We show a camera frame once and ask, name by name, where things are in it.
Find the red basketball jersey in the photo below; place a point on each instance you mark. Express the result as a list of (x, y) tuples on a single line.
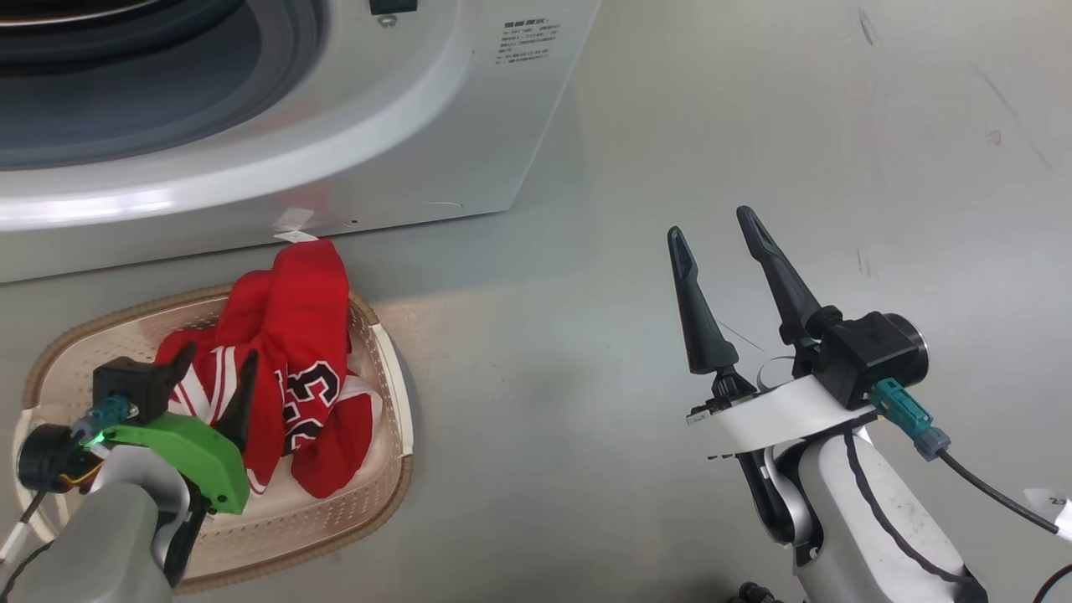
[(301, 318)]

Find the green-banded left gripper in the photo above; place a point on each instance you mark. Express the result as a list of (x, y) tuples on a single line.
[(201, 456)]

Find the cream perforated laundry basket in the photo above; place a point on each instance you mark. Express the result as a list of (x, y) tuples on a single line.
[(276, 536)]

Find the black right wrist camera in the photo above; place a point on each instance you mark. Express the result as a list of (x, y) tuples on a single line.
[(871, 352)]

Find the small printed text sticker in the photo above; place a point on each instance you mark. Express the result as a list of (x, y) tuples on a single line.
[(528, 42)]

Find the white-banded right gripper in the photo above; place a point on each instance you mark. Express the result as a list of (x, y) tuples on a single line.
[(779, 419)]

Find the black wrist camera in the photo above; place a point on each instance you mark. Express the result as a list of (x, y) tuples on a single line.
[(130, 385), (871, 352)]

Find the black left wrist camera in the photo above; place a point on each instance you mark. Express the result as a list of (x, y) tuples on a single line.
[(130, 385)]

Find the white front-load washing machine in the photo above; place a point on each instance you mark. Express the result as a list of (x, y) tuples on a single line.
[(377, 151)]

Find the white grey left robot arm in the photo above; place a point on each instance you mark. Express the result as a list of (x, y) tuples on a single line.
[(92, 544)]

